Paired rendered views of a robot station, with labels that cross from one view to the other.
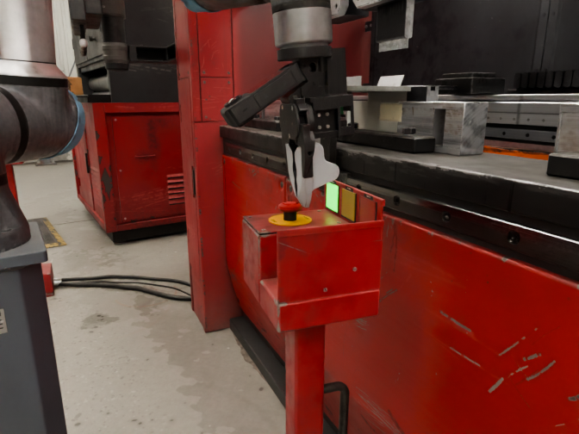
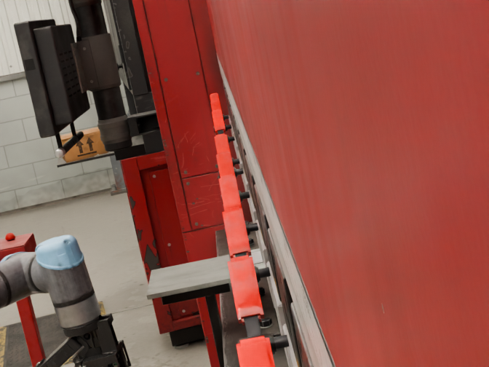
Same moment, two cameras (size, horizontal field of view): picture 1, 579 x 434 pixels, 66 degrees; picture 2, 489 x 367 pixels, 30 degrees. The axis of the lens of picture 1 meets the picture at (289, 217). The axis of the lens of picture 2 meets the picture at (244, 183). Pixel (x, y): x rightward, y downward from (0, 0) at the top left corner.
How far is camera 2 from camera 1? 129 cm
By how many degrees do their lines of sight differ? 25
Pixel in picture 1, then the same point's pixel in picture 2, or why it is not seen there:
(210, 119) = (202, 225)
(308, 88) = (85, 351)
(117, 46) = (113, 124)
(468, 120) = not seen: hidden behind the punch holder
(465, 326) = not seen: outside the picture
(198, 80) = (180, 183)
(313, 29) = (73, 320)
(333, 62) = (100, 331)
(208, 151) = not seen: hidden behind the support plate
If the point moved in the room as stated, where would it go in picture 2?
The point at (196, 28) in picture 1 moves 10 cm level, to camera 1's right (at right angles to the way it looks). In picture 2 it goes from (168, 125) to (197, 121)
